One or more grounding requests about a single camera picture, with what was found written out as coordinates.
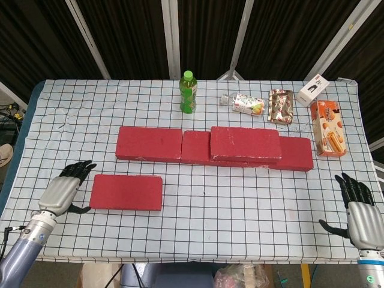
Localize dark blue undercloth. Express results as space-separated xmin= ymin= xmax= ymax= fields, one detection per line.
xmin=2 ymin=83 xmax=41 ymax=193

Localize green tea bottle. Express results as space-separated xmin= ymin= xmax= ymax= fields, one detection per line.
xmin=179 ymin=70 xmax=198 ymax=115

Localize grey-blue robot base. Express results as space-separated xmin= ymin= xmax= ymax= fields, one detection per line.
xmin=119 ymin=263 xmax=215 ymax=288

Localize orange biscuit box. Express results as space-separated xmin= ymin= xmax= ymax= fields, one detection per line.
xmin=310 ymin=100 xmax=347 ymax=158

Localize tangled floor cables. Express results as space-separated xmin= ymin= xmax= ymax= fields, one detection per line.
xmin=0 ymin=101 xmax=28 ymax=121

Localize red brick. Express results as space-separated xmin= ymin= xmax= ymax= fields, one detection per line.
xmin=209 ymin=126 xmax=283 ymax=163
xmin=268 ymin=136 xmax=314 ymax=172
xmin=181 ymin=130 xmax=269 ymax=168
xmin=89 ymin=173 xmax=164 ymax=213
xmin=115 ymin=126 xmax=183 ymax=164

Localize clear bottle with fruit label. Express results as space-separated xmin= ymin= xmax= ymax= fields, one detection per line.
xmin=221 ymin=92 xmax=267 ymax=116

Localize beige shoe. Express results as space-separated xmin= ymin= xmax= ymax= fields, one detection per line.
xmin=0 ymin=143 xmax=14 ymax=169

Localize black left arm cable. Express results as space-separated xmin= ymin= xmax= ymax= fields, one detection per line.
xmin=0 ymin=225 xmax=27 ymax=262

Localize white frame pole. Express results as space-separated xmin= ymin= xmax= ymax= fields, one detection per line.
xmin=302 ymin=0 xmax=373 ymax=82
xmin=64 ymin=0 xmax=112 ymax=79
xmin=161 ymin=0 xmax=181 ymax=79
xmin=217 ymin=0 xmax=256 ymax=80

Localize gold red snack bag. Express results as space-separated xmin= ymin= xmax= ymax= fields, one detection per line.
xmin=266 ymin=89 xmax=295 ymax=125

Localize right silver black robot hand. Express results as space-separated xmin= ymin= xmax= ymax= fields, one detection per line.
xmin=319 ymin=172 xmax=384 ymax=250

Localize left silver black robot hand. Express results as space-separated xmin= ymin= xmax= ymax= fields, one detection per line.
xmin=38 ymin=160 xmax=97 ymax=217

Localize white black grid tablecloth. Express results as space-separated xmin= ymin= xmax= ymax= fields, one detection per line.
xmin=0 ymin=78 xmax=384 ymax=265

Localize clear plastic bag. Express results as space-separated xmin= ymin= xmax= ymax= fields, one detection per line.
xmin=214 ymin=263 xmax=271 ymax=288

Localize small white box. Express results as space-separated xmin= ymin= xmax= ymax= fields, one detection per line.
xmin=296 ymin=74 xmax=331 ymax=107

